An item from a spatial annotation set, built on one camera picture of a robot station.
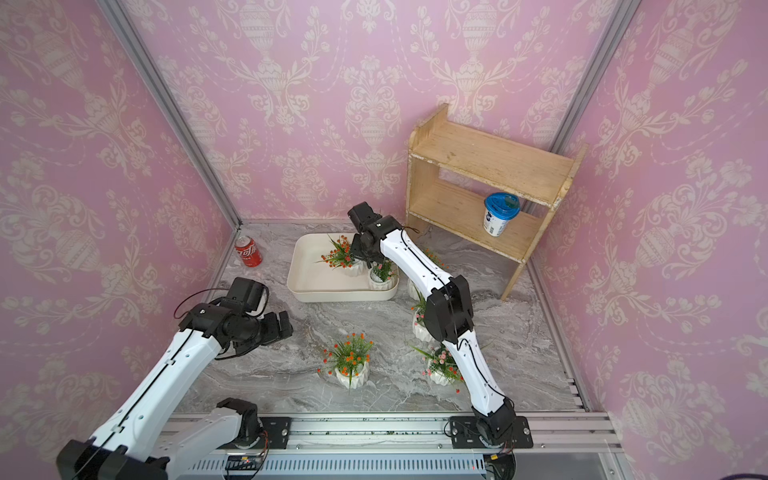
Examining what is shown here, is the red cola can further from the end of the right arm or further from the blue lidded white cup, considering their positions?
the blue lidded white cup

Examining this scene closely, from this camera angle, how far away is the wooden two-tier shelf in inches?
28.4

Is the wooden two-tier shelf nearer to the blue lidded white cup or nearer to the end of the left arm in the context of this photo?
the blue lidded white cup

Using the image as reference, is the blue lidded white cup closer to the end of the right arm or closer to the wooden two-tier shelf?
the wooden two-tier shelf

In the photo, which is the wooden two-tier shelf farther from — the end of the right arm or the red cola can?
the red cola can

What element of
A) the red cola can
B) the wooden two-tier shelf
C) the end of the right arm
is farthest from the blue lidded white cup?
the red cola can

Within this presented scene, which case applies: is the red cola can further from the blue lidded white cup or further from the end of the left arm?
the blue lidded white cup

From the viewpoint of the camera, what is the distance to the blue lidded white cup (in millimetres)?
827

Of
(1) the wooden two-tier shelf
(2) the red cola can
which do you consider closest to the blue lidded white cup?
(1) the wooden two-tier shelf

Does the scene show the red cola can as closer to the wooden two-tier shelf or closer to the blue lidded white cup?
the wooden two-tier shelf

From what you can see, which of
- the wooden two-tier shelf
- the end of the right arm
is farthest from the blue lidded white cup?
the end of the right arm
